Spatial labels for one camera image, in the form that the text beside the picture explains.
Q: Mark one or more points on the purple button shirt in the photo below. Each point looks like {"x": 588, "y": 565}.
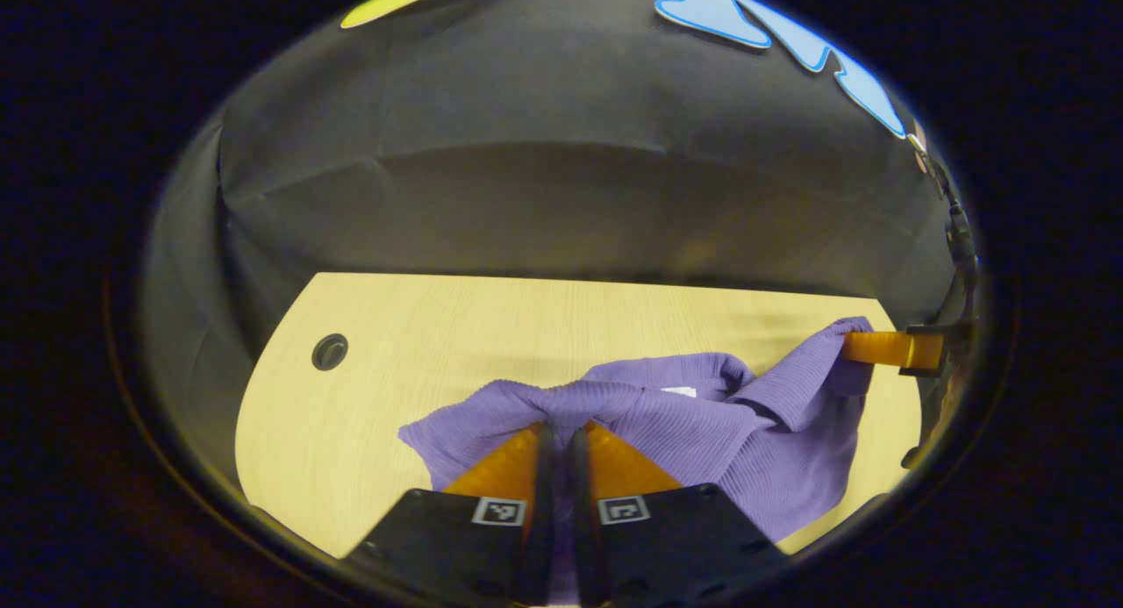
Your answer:
{"x": 702, "y": 415}

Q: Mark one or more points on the black backdrop cloth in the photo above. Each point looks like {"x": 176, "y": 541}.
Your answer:
{"x": 526, "y": 152}

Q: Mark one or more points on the round black table grommet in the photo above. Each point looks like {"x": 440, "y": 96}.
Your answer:
{"x": 330, "y": 352}

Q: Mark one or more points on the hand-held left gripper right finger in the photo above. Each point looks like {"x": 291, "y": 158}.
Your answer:
{"x": 581, "y": 520}

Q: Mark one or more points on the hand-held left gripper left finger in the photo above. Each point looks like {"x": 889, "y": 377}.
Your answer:
{"x": 537, "y": 520}

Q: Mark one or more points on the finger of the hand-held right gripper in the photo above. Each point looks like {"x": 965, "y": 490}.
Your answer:
{"x": 886, "y": 348}

